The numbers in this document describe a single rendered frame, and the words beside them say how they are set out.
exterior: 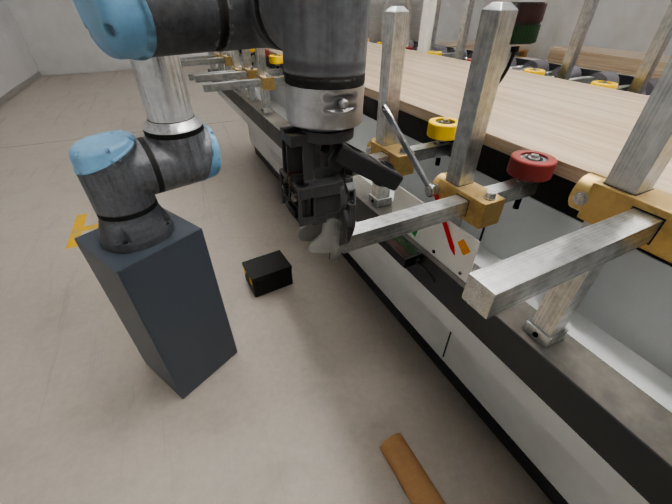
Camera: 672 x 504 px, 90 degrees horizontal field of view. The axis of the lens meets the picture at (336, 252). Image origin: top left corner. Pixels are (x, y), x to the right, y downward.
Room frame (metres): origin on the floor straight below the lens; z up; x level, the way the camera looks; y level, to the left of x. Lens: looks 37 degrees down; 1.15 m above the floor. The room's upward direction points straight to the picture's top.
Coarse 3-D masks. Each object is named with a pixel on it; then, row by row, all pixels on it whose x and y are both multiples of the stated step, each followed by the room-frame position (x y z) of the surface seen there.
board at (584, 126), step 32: (416, 64) 1.72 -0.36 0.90; (448, 64) 1.72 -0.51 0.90; (416, 96) 1.12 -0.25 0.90; (448, 96) 1.12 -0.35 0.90; (512, 96) 1.12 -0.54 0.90; (544, 96) 1.12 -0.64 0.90; (576, 96) 1.12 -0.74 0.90; (608, 96) 1.12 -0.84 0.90; (640, 96) 1.12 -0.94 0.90; (512, 128) 0.81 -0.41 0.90; (544, 128) 0.81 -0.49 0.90; (576, 128) 0.81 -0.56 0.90; (608, 128) 0.81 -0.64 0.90; (576, 160) 0.61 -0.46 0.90; (608, 160) 0.61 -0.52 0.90
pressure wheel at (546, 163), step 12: (516, 156) 0.62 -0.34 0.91; (528, 156) 0.62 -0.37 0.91; (540, 156) 0.62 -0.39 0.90; (552, 156) 0.62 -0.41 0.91; (516, 168) 0.60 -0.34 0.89; (528, 168) 0.58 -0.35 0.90; (540, 168) 0.58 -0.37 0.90; (552, 168) 0.58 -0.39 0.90; (528, 180) 0.58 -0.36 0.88; (540, 180) 0.57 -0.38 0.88; (516, 204) 0.61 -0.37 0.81
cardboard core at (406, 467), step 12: (384, 444) 0.46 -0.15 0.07; (396, 444) 0.45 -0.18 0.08; (384, 456) 0.44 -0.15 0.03; (396, 456) 0.42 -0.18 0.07; (408, 456) 0.42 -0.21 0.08; (396, 468) 0.39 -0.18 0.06; (408, 468) 0.39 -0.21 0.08; (420, 468) 0.39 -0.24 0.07; (408, 480) 0.36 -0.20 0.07; (420, 480) 0.36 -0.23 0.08; (408, 492) 0.34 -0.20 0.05; (420, 492) 0.33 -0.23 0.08; (432, 492) 0.33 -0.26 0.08
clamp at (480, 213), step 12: (444, 180) 0.59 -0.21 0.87; (444, 192) 0.58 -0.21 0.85; (456, 192) 0.56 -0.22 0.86; (468, 192) 0.54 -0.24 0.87; (480, 192) 0.54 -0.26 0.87; (468, 204) 0.53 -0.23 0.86; (480, 204) 0.50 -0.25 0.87; (492, 204) 0.50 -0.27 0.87; (468, 216) 0.52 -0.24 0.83; (480, 216) 0.50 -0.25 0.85; (492, 216) 0.51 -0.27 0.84; (480, 228) 0.50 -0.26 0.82
